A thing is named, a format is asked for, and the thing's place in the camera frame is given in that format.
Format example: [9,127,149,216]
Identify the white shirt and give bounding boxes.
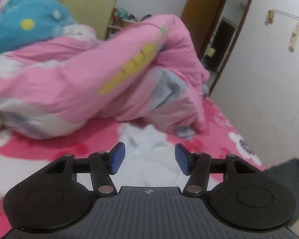
[76,122,198,192]

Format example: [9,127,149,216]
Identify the pink carrot print duvet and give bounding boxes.
[0,14,211,140]

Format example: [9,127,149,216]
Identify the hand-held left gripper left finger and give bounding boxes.
[43,142,126,197]

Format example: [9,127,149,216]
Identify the small yellowish hanging ornament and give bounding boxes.
[266,10,275,26]

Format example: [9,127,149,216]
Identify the brown wooden door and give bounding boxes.
[181,0,223,55]

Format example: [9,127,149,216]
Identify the white wall hook rack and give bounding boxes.
[268,9,299,22]

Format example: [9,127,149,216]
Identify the cluttered wooden shelf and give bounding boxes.
[106,6,152,40]

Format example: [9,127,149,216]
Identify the pink floral bed blanket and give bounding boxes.
[0,97,267,234]

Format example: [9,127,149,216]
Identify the dark grey folded pants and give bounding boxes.
[264,158,299,229]

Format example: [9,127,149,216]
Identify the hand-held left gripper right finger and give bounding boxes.
[174,143,257,197]

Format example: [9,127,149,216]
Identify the pale yellow wardrobe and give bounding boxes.
[43,0,124,40]

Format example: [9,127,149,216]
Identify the large yellowish hanging ornament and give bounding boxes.
[289,21,299,53]

